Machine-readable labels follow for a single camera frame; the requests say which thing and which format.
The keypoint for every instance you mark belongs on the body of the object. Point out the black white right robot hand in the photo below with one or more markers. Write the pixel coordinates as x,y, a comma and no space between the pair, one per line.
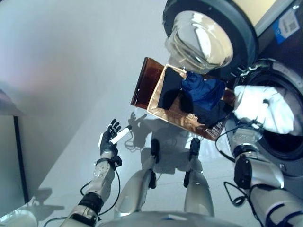
265,101

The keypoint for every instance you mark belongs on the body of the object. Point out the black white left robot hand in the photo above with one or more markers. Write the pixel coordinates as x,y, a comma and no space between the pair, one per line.
106,142

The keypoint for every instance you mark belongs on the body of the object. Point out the white garment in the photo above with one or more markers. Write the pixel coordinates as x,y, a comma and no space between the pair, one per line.
270,113

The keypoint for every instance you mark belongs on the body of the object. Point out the black garment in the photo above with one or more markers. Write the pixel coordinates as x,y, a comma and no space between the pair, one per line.
169,89
213,116

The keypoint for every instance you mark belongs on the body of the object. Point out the navy blue garment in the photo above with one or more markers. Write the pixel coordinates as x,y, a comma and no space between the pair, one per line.
201,92

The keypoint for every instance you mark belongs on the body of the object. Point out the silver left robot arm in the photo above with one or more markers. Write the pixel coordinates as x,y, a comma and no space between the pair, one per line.
99,179

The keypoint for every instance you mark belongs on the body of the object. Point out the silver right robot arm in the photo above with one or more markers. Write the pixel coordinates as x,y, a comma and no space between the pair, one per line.
262,177

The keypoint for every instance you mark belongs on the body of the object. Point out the dark grey washing machine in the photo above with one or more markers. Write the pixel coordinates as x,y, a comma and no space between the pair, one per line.
284,78

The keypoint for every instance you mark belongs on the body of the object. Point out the round glass washing machine door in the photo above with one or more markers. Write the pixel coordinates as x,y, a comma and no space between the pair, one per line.
201,40

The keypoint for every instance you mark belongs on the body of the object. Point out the rectangular wicker laundry basket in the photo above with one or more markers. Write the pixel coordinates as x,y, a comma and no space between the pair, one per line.
170,111

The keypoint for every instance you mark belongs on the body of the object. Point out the blue barcode sticker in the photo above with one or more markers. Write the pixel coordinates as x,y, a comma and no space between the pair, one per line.
285,27

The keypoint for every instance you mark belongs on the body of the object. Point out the folded black garment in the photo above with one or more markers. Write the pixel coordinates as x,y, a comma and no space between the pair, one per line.
169,89

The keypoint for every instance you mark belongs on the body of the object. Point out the black edged white board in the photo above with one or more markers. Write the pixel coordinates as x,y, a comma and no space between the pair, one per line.
11,153

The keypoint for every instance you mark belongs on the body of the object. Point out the silver robot torso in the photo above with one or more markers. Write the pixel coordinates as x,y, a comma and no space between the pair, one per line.
170,220

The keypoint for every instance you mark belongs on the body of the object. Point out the silver right robot leg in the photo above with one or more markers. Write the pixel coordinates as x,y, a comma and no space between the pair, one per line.
198,189

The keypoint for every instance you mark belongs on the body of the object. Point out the white cylindrical device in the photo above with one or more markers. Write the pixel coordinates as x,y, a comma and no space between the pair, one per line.
16,215

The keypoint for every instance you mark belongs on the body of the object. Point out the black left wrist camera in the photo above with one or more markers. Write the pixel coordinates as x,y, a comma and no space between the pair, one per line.
117,162

